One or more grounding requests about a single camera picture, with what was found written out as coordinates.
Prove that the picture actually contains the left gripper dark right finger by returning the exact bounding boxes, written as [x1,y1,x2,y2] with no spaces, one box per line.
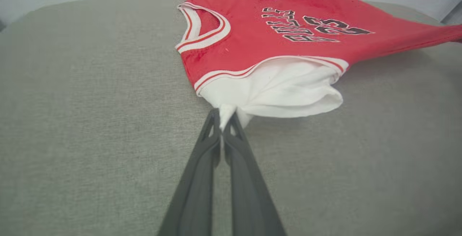
[223,112,288,236]

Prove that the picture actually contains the grey fabric sofa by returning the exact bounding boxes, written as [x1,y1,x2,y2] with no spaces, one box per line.
[0,0,462,236]

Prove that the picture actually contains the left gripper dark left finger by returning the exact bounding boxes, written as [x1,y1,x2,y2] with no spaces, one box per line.
[158,108,221,236]

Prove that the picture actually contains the red white basketball jersey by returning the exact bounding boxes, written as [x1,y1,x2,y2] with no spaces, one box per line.
[175,0,462,130]

